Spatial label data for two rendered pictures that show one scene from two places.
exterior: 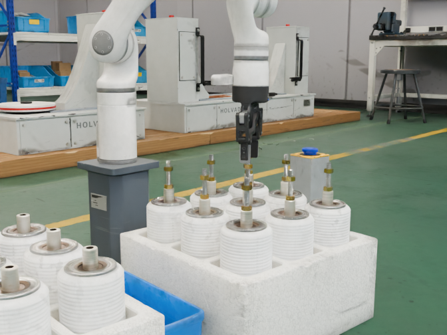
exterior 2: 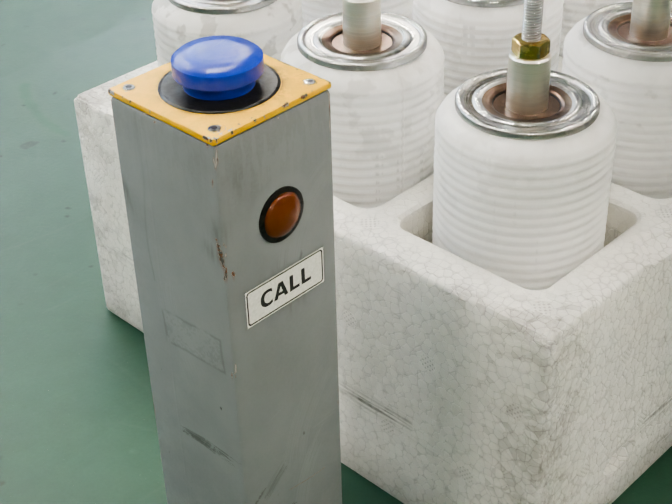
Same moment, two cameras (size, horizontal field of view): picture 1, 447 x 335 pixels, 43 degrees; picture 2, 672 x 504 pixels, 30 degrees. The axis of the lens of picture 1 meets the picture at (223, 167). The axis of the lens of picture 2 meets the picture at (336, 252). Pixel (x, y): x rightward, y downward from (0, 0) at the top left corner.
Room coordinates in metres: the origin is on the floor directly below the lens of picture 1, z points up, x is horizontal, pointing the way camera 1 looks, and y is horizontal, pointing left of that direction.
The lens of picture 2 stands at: (1.92, -0.20, 0.56)
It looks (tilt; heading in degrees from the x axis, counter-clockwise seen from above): 35 degrees down; 177
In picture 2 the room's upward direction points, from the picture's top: 2 degrees counter-clockwise
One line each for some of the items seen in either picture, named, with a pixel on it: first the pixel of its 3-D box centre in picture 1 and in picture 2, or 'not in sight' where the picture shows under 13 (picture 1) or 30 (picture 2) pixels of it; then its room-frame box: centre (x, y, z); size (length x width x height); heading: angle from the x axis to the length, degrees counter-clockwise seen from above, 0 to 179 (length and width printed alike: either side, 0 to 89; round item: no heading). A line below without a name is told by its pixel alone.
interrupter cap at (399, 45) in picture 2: (285, 194); (362, 41); (1.25, -0.14, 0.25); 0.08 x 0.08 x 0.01
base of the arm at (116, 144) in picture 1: (117, 127); not in sight; (1.40, 0.26, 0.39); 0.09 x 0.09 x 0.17; 49
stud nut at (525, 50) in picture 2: not in sight; (530, 45); (1.34, -0.06, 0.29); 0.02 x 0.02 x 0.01; 14
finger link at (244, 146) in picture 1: (243, 148); not in sight; (1.14, -0.04, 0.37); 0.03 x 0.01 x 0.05; 163
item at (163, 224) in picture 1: (169, 242); not in sight; (1.18, 0.12, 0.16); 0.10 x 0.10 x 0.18
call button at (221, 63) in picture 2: (309, 151); (218, 73); (1.42, -0.22, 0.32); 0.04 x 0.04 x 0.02
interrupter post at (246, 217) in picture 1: (246, 219); not in sight; (1.01, -0.04, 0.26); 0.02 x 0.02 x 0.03
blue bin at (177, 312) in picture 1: (134, 323); not in sight; (1.01, 0.17, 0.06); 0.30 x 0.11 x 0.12; 42
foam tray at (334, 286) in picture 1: (247, 275); (477, 196); (1.17, -0.05, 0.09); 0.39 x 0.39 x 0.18; 42
